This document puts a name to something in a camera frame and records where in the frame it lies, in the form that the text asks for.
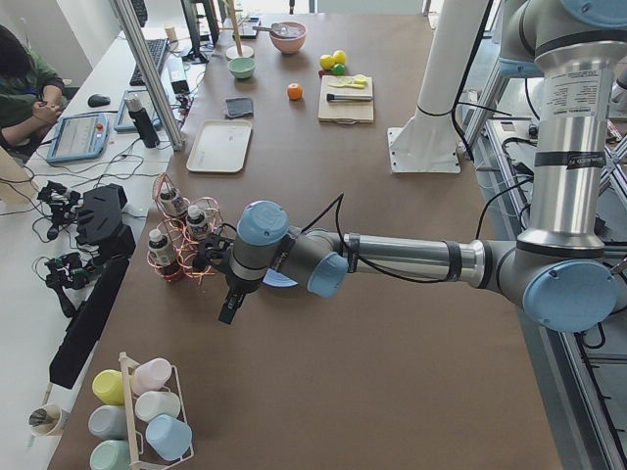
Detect white wire cup rack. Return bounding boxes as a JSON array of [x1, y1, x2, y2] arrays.
[[119, 352, 195, 469]]

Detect black keyboard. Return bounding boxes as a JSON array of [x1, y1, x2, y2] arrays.
[[128, 37, 170, 87]]

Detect black framed tablet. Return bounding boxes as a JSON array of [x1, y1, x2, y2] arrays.
[[238, 17, 262, 40]]

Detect copper wire bottle rack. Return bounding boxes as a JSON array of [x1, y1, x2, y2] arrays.
[[147, 172, 223, 285]]

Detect pink bowl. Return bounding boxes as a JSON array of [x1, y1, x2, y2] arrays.
[[269, 21, 307, 55]]

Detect orange fruit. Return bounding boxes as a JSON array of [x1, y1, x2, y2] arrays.
[[286, 82, 304, 101]]

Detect cream serving tray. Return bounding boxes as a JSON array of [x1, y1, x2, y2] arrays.
[[186, 119, 252, 173]]

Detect mint green bowl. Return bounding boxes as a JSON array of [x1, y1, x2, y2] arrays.
[[227, 57, 256, 79]]

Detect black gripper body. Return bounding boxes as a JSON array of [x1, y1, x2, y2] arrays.
[[195, 223, 234, 274]]

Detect metal ice scoop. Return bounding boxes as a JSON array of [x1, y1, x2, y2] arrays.
[[253, 23, 301, 38]]

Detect sage green plastic cup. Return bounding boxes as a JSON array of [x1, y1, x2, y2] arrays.
[[89, 440, 130, 470]]

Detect black thermos bottle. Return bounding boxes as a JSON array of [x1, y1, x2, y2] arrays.
[[124, 94, 160, 148]]

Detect yellow plastic knife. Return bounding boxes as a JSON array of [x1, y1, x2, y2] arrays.
[[328, 80, 367, 89]]

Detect white plastic cup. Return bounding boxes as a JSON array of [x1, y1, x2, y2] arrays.
[[134, 391, 181, 422]]

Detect grey plastic cup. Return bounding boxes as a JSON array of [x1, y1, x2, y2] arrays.
[[88, 404, 127, 441]]

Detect green lime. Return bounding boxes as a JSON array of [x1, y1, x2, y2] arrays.
[[330, 64, 346, 76]]

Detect wooden cutting board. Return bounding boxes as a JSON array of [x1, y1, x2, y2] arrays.
[[317, 75, 374, 123]]

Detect black computer mouse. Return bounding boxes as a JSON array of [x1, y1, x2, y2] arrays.
[[87, 94, 111, 108]]

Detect grey folded cloth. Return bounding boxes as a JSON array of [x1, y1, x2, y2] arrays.
[[224, 97, 254, 119]]

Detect aluminium frame post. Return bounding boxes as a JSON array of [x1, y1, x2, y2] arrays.
[[111, 0, 183, 151]]

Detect wooden stand base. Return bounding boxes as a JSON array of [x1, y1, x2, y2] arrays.
[[219, 0, 255, 60]]

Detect blue plate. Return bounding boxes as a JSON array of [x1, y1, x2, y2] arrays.
[[263, 269, 298, 288]]

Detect pink plastic cup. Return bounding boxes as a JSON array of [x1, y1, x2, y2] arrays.
[[130, 357, 172, 395]]

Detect light blue plastic cup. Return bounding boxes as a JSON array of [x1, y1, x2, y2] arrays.
[[145, 414, 192, 461]]

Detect yellow lemon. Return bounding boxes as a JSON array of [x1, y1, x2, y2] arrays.
[[319, 54, 336, 71], [332, 50, 347, 65]]

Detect yellow plastic cup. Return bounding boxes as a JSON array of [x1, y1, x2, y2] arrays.
[[92, 369, 124, 405]]

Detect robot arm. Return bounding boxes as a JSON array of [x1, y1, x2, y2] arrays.
[[199, 1, 626, 333]]

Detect seated person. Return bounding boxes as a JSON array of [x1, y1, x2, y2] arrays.
[[1, 26, 67, 156]]

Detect teach pendant tablet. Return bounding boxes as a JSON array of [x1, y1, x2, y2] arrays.
[[46, 113, 109, 164]]

